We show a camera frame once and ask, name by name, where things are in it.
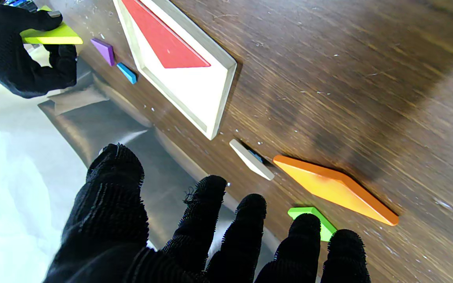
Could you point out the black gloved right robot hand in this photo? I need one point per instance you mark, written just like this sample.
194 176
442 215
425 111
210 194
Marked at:
10 59

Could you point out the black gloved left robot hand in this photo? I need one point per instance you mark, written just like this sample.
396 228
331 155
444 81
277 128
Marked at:
116 236

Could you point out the large yellow triangle piece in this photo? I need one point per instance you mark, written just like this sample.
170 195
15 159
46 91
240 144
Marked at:
55 36

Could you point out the purple triangle piece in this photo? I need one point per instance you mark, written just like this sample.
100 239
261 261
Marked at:
104 50

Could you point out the large red triangle piece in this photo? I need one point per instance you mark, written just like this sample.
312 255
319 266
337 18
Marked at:
163 39

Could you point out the small beige triangle piece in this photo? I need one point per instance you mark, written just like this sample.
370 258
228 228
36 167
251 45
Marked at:
252 160

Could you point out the square wooden tangram tray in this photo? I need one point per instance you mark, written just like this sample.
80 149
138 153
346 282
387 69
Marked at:
195 90

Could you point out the orange parallelogram piece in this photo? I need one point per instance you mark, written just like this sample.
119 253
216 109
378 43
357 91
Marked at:
336 188

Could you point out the green square piece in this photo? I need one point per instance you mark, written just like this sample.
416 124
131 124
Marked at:
326 228

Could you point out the small blue triangle piece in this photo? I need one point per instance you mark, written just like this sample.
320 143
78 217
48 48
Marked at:
127 73

